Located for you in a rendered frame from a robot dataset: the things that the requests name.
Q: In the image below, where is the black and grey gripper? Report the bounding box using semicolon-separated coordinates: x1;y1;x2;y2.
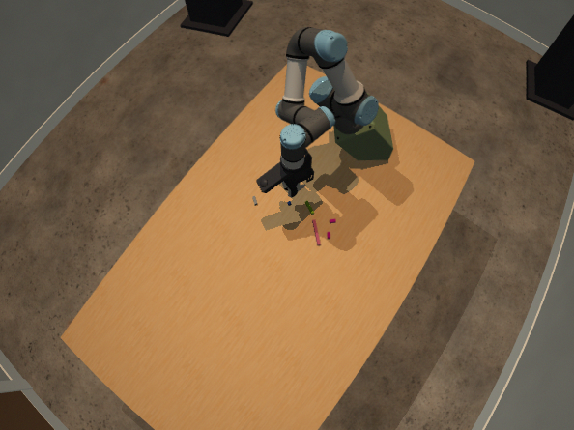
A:
280;149;314;198

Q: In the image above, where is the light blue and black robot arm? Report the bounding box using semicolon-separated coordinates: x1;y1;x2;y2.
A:
256;27;379;193

